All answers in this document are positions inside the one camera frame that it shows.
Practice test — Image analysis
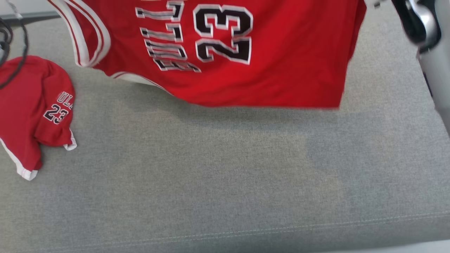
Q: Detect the red basketball jersey number 23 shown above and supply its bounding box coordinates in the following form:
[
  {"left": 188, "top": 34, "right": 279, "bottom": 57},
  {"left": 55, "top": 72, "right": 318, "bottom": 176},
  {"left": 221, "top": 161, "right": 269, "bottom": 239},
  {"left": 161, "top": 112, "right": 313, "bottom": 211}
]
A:
[{"left": 47, "top": 0, "right": 368, "bottom": 109}]

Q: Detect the red basketball shorts white trim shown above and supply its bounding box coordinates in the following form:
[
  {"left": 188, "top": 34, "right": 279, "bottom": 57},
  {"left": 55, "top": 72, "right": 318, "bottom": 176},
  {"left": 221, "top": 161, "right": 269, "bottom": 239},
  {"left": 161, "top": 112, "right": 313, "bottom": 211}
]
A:
[{"left": 0, "top": 55, "right": 78, "bottom": 181}]

